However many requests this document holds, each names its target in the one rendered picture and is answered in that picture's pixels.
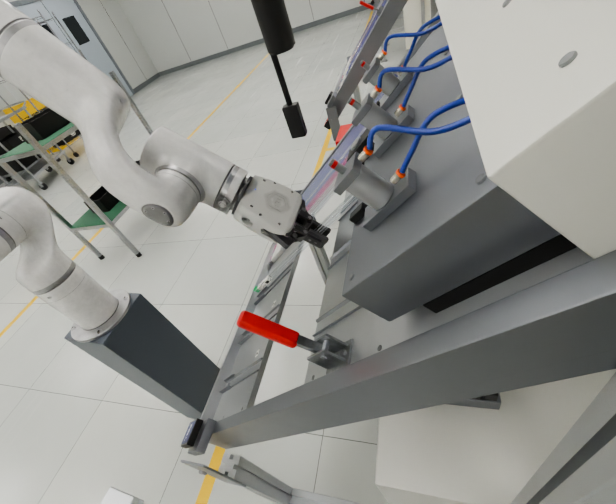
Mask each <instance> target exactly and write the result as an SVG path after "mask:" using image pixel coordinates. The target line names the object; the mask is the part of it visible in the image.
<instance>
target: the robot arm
mask: <svg viewBox="0 0 616 504"><path fill-rule="evenodd" d="M0 77H1V78H2V79H4V80H5V81H7V82H8V83H10V84H12V85H13V86H15V87H16V88H18V89H19V90H21V91H23V92H24V93H26V94H27V95H29V96H31V97H32V98H34V99H35V100H37V101H39V102H40V103H42V104H43V105H45V106H46V107H48V108H50V109H51V110H53V111H54V112H56V113H57V114H59V115H61V116H62V117H64V118H65V119H67V120H68V121H70V122H71V123H73V124H74V125H75V126H76V127H77V128H78V130H79V131H80V133H81V136H82V139H83V143H84V147H85V151H86V155H87V159H88V162H89V165H90V167H91V169H92V171H93V173H94V175H95V176H96V178H97V179H98V181H99V182H100V183H101V185H102V186H103V187H104V188H105V189H106V190H107V191H108V192H109V193H110V194H112V195H113V196H114V197H116V198H117V199H118V200H120V201H121V202H123V203H124V204H126V205H127V206H129V207H130V208H132V209H134V210H135V211H137V212H138V213H140V214H142V215H143V216H145V217H147V218H149V219H150V220H152V221H154V222H156V223H158V224H161V225H164V226H167V227H177V226H180V225H182V224H183V223H184V222H185V221H186V220H187V219H188V218H189V217H190V216H191V214H192V213H193V211H194V210H195V208H196V207H197V205H198V203H204V204H206V205H208V206H210V207H212V208H214V209H216V210H218V211H220V212H222V213H224V214H226V215H227V214H228V213H229V211H230V210H232V213H231V214H232V215H233V218H234V219H236V220H237V221H238V222H239V223H241V224H242V225H244V226H245V227H247V228H248V229H250V230H251V231H253V232H254V233H256V234H258V235H260V236H262V237H263V238H265V239H267V240H269V241H271V242H274V243H277V244H280V245H281V246H282V247H283V248H284V249H287V248H288V247H289V246H290V245H291V244H292V243H294V242H298V241H299V242H302V241H303V240H304V241H306V242H308V243H310V244H312V245H314V246H315V247H318V248H322V247H323V246H324V245H325V244H326V243H327V242H328V240H329V238H328V237H326V236H327V235H328V234H329V233H330V232H331V229H330V228H327V229H326V230H325V231H324V232H323V233H322V234H321V233H319V232H317V231H315V229H316V228H317V227H318V226H319V225H320V223H319V222H317V221H315V220H313V217H312V216H311V215H310V214H309V213H308V212H307V210H306V205H305V201H304V200H303V199H302V196H301V195H300V194H299V193H297V192H296V191H294V190H292V189H290V188H288V187H286V186H284V185H282V184H279V183H277V182H275V181H272V180H270V179H267V178H264V177H261V176H258V175H254V176H253V177H252V176H250V177H249V178H246V177H247V174H248V171H246V170H244V169H243V168H241V167H239V166H237V165H235V164H233V163H231V162H230V161H228V160H226V159H224V158H222V157H220V156H218V155H217V154H215V153H213V152H211V151H209V150H207V149H206V148H204V147H202V146H200V145H198V144H196V143H194V142H193V141H191V140H189V139H187V138H185V137H183V136H181V135H180V134H178V133H176V132H174V131H172V130H170V129H168V128H167V127H164V126H162V127H159V128H157V129H156V130H155V131H153V132H152V134H151V135H150V136H149V138H148V139H147V141H146V143H145V145H144V147H143V150H142V153H141V156H140V165H138V164H137V163H136V162H135V161H134V160H133V159H132V158H131V157H130V156H129V155H128V154H127V152H126V151H125V150H124V148H123V146H122V144H121V141H120V137H119V134H120V132H121V129H122V127H123V125H124V123H125V121H126V119H127V116H128V114H129V110H130V101H129V98H128V96H127V94H126V93H125V91H124V90H123V89H122V88H121V87H120V86H119V85H118V84H117V83H116V82H115V81H114V80H112V79H111V78H110V77H109V76H107V75H106V74H105V73H103V72H102V71H101V70H99V69H98V68H96V67H95V66H94V65H92V64H91V63H90V62H88V61H87V60H86V59H84V58H83V57H82V56H80V55H79V54H78V53H76V52H75V51H74V50H72V49H71V48H70V47H68V46H67V45H66V44H64V43H63V42H62V41H60V40H59V39H58V38H56V37H55V36H54V35H52V34H51V33H50V32H48V31H47V30H46V29H44V28H43V27H41V26H40V25H39V24H37V23H36V22H35V21H33V20H32V19H31V18H29V17H28V16H27V15H25V14H24V13H22V12H21V11H20V10H18V9H17V8H16V7H14V6H13V5H12V4H10V3H9V2H7V1H6V0H0ZM298 216H299V217H298ZM295 223H296V224H295ZM297 224H298V225H297ZM299 225H300V226H299ZM305 228H306V229H305ZM293 231H296V232H293ZM286 236H288V237H286ZM19 245H20V256H19V261H18V265H17V269H16V280H17V281H18V282H19V283H20V284H21V285H22V286H23V287H25V288H26V289H27V290H29V291H30V292H32V293H33V294H35V295H36V296H37V297H39V298H40V299H42V300H43V301H45V302H46V303H47V304H49V305H50V306H52V307H53V308H54V309H56V310H57V311H59V312H60V313H62V314H63V315H64V316H66V317H67V318H69V319H70V320H71V321H73V322H74V323H73V325H72V327H71V336H72V338H73V339H75V340H76V341H78V342H82V343H85V342H90V341H93V340H96V339H98V338H100V337H102V336H103V335H105V334H107V333H108V332H109V331H111V330H112V329H113V328H114V327H115V326H116V325H117V324H118V323H119V322H120V321H121V320H122V319H123V317H124V316H125V315H126V313H127V311H128V309H129V307H130V304H131V296H130V294H129V293H128V292H127V291H125V290H123V289H115V290H111V291H107V290H106V289H105V288H104V287H103V286H101V285H100V284H99V283H98V282H97V281H96V280H94V279H93V278H92V277H91V276H90V275H89V274H88V273H86V272H85V271H84V270H83V269H82V268H81V267H79V266H78V265H77V264H76V263H75V262H74V261H73V260H71V259H70V258H69V257H68V256H67V255H66V254H65V253H64V252H63V251H62V250H61V249H60V248H59V246H58V244H57V241H56V237H55V231H54V225H53V220H52V216H51V213H50V211H49V209H48V207H47V205H46V204H45V203H44V202H43V201H42V200H41V199H40V198H39V197H38V196H37V195H35V194H34V193H32V192H30V191H28V190H26V189H23V188H19V187H2V188H0V262H1V261H2V260H3V259H4V258H5V257H7V256H8V255H9V254H10V253H11V252H12V251H13V250H14V249H15V248H16V247H18V246H19Z"/></svg>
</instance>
